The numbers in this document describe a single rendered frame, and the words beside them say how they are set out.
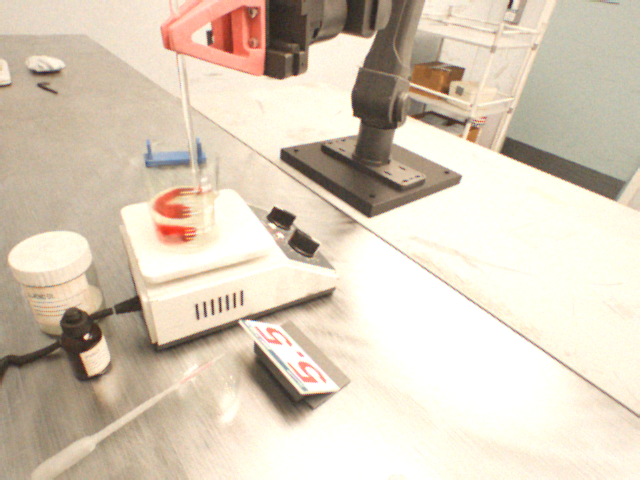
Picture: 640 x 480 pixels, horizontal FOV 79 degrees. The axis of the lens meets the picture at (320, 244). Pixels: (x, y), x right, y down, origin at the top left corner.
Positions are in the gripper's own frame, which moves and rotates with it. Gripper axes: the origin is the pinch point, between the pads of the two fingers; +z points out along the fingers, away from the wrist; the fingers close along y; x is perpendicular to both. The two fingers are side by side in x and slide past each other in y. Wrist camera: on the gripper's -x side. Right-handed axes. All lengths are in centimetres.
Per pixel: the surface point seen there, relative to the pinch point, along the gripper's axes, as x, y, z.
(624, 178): 105, 82, -281
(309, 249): 20.5, 7.4, -7.7
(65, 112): 27, -61, -21
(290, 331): 24.9, 10.2, -0.4
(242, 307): 22.5, 5.8, 1.5
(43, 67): 26, -88, -33
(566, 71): 56, 24, -304
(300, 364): 22.9, 13.8, 3.4
